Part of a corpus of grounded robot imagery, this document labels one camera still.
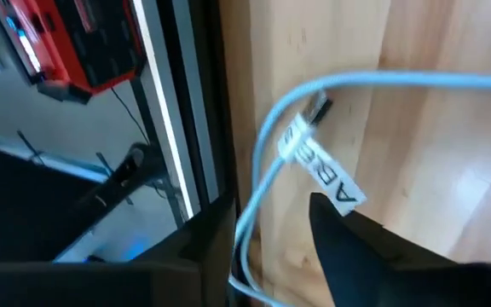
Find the red black jobsite radio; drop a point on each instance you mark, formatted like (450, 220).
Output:
(58, 34)

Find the black stand post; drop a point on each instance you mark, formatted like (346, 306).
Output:
(122, 179)

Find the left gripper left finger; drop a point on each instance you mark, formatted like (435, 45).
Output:
(215, 247)

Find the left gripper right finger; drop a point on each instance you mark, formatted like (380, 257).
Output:
(348, 256)

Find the black aluminium table frame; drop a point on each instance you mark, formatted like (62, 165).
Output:
(194, 85)

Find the black curtain divider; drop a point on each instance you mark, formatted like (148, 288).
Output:
(15, 213)

